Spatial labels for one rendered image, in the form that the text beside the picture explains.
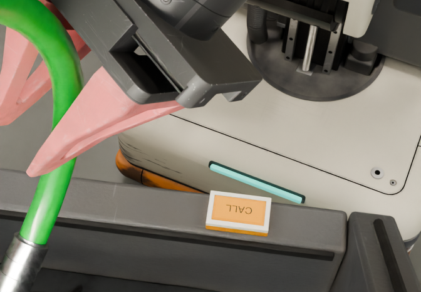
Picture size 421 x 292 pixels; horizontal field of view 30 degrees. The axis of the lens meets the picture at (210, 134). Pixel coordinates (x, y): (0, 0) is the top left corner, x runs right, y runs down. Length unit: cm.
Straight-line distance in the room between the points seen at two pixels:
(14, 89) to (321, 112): 120
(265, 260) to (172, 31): 40
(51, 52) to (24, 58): 2
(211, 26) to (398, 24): 120
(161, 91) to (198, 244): 36
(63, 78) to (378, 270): 30
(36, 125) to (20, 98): 148
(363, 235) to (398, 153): 89
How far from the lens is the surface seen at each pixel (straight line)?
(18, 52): 33
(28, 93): 36
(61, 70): 33
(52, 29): 30
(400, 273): 55
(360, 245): 60
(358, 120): 152
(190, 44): 30
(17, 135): 184
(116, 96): 30
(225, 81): 30
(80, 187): 66
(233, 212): 63
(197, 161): 148
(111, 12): 30
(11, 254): 39
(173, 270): 72
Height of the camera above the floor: 153
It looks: 58 degrees down
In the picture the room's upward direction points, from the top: 2 degrees clockwise
